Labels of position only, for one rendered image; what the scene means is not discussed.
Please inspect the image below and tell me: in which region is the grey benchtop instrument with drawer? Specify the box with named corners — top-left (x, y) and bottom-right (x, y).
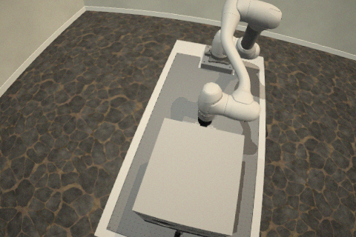
top-left (132, 118), bottom-right (245, 237)

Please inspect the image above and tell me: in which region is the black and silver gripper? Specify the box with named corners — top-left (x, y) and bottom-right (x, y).
top-left (198, 117), bottom-right (211, 127)

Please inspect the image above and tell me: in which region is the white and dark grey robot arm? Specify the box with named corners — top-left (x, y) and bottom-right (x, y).
top-left (198, 0), bottom-right (282, 122)

